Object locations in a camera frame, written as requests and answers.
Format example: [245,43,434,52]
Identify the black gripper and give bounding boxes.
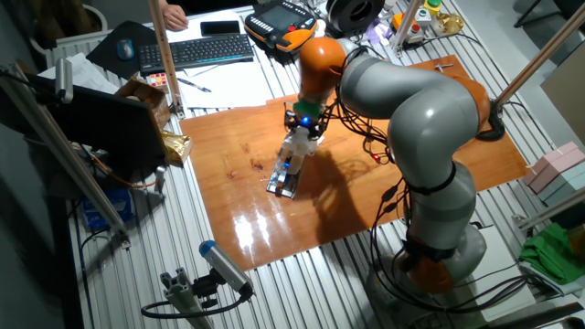
[282,109,329,142]

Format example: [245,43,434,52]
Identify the person's bare hand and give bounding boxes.
[159,0,190,32]

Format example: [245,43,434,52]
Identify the silver rectangular foil pack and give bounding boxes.
[266,154,305,200]

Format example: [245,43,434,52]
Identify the printed white paper sheet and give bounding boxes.
[175,61,274,111]

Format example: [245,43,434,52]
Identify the orange wooden board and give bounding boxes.
[179,54,531,272]

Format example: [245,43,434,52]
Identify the orange black teach pendant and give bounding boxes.
[243,0,319,54]

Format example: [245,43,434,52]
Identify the black filament spool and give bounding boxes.
[325,0,387,34]

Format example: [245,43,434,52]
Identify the black pen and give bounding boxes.
[176,77,213,94]

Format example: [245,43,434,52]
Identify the gold foil bag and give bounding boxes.
[162,130,194,168]

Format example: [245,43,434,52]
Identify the black smartphone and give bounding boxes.
[199,19,241,37]

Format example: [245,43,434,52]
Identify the black computer keyboard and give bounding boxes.
[137,33,255,77]

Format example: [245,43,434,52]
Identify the grey box with red button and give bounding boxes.
[404,22,426,45]

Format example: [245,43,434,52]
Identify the colourful puzzle cube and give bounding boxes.
[145,71,170,89]

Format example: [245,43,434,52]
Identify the brown cardboard box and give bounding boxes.
[113,72,171,132]

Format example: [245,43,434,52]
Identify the grey box with green button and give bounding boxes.
[414,6,433,27]

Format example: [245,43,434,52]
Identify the crumpled gold wrapper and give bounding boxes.
[431,12,465,37]

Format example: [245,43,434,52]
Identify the blue grey computer mouse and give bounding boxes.
[115,37,135,62]

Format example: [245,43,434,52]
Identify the black flat monitor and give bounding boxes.
[27,75,168,174]

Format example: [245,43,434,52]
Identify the blue plastic pack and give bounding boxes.
[81,186,136,229]

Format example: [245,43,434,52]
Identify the black mouse pad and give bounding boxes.
[85,20,159,81]

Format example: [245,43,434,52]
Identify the white paper stack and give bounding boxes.
[37,52,120,95]

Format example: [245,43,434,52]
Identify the white round bin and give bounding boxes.
[29,3,110,56]

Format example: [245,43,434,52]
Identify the pink box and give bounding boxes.
[523,141,585,196]

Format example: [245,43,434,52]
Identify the aluminium profile bar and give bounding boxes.
[511,186,585,232]

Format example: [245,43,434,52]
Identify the beige flat panel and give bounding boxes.
[540,40,585,145]

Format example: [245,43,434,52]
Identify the pale teal box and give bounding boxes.
[537,162,585,207]

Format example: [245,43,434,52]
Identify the green cloth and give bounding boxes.
[519,222,585,285]

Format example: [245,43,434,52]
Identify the green wrist adapter ring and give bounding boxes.
[292,99,323,118]

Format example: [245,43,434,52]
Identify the black wrist cable bundle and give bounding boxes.
[319,98,397,165]

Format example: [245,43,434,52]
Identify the black cables with usb plugs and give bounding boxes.
[368,180,412,312]

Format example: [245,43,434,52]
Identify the short aluminium frame post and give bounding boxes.
[395,0,424,45]

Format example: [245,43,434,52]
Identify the copper coloured frame post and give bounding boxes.
[148,0,186,120]
[495,2,585,107]

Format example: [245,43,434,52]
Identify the silver camera with blue end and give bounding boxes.
[198,239,255,298]

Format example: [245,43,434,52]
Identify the orange cable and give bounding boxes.
[75,143,159,189]

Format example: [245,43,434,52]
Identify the aluminium profile camera mount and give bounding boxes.
[159,267,220,329]

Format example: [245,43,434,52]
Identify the black camera cable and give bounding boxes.
[140,292,252,320]

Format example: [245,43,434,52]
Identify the long aluminium frame beam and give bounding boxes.
[0,63,132,248]

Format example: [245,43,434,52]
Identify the silver depth camera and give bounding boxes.
[54,57,74,105]

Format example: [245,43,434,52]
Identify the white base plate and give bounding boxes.
[456,223,536,321]

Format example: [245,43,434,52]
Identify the black looped power cables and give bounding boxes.
[401,269,534,316]

